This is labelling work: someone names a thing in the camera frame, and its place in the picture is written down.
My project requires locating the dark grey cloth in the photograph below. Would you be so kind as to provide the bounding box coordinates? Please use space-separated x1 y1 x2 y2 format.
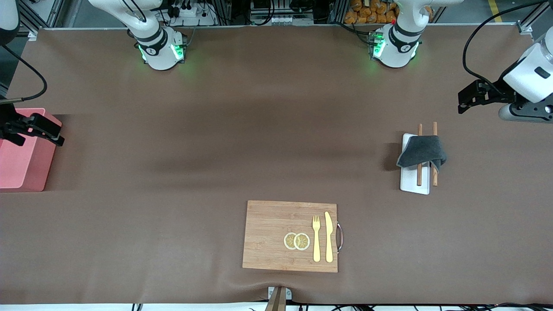
396 135 448 173

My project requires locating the pink plastic bin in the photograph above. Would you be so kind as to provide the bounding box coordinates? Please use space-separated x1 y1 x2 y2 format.
0 108 62 192

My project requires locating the white rack base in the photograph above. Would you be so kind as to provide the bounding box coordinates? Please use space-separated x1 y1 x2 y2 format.
400 133 431 195

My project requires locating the large table cover mat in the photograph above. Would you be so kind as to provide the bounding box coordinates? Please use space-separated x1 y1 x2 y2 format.
0 24 553 305

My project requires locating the white power strip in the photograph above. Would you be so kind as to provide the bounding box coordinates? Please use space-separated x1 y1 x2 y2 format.
166 3 216 26

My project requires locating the yellow knife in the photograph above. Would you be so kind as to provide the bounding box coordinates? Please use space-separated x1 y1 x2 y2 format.
324 211 334 263

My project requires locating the yellow fork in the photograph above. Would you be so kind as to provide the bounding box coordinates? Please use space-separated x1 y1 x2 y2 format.
312 215 321 263

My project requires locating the wooden cutting board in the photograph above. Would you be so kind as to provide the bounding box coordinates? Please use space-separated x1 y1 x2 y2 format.
242 200 344 273

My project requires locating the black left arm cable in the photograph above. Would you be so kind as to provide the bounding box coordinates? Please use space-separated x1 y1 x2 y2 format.
462 2 553 85

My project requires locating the aluminium frame post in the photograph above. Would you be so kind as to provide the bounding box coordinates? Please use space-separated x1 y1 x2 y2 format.
17 0 65 40
516 0 553 35

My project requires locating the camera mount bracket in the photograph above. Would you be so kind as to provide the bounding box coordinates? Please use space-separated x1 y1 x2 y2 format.
265 286 292 311

